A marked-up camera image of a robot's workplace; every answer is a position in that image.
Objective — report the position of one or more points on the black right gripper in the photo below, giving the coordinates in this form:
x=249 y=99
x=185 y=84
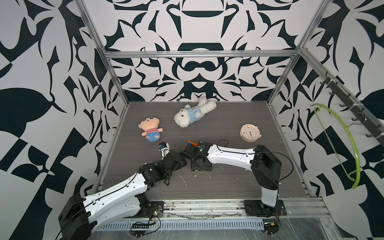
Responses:
x=205 y=168

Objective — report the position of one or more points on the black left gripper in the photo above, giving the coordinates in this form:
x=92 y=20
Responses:
x=184 y=161

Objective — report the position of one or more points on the orange 2x4 lego brick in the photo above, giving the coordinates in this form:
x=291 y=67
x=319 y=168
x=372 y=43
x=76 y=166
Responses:
x=190 y=143

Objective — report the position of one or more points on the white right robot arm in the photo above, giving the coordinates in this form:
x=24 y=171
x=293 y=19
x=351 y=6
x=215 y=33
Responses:
x=265 y=166

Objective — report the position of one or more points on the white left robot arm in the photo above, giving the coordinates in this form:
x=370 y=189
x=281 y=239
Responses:
x=82 y=216

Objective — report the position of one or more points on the white teddy bear blue shirt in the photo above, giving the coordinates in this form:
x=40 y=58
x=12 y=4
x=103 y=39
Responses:
x=188 y=115

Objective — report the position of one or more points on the plush doll striped shirt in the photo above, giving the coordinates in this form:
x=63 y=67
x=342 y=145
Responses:
x=151 y=130

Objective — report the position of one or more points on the pink round toy clock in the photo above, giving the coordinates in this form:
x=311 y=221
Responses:
x=250 y=133

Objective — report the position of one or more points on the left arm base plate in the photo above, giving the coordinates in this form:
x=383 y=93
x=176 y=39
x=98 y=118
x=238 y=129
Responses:
x=154 y=208

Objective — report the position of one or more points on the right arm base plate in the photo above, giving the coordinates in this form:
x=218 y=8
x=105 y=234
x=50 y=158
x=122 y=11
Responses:
x=257 y=209

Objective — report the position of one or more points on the white slotted cable duct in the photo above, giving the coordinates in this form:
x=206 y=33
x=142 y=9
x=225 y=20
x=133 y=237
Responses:
x=185 y=225

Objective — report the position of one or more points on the black wall hook rack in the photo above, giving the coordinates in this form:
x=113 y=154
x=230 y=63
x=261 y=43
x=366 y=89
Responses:
x=363 y=116

